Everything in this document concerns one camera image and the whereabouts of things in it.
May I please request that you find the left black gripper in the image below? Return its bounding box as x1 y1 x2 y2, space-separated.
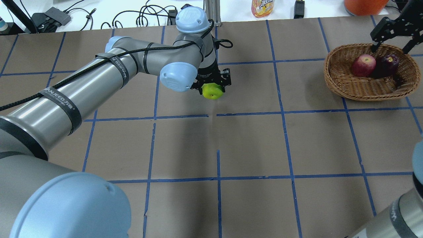
190 63 232 95

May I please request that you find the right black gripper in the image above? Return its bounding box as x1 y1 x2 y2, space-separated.
370 0 423 54

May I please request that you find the green apple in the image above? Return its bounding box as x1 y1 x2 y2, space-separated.
201 83 224 100

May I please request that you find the dark red apple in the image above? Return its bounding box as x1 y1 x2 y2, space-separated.
371 54 400 78

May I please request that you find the red yellow apple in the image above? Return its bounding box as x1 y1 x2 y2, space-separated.
351 54 376 77

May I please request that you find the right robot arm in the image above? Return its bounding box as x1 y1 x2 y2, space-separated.
350 0 423 238

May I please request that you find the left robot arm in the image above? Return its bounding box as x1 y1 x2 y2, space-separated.
1 4 231 238

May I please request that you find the wicker basket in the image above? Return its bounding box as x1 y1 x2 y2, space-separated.
324 43 422 101

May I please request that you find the orange round object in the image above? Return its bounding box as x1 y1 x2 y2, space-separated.
343 0 388 16

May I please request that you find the orange snack bag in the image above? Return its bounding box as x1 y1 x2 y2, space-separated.
251 0 275 18

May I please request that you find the black power adapter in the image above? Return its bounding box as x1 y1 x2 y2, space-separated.
293 0 305 19

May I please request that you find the grey adapter box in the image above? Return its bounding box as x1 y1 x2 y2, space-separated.
44 7 71 25

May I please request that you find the black braided cable left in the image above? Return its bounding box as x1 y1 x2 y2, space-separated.
0 28 233 111

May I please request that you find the aluminium frame post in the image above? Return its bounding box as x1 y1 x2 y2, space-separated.
203 0 221 27

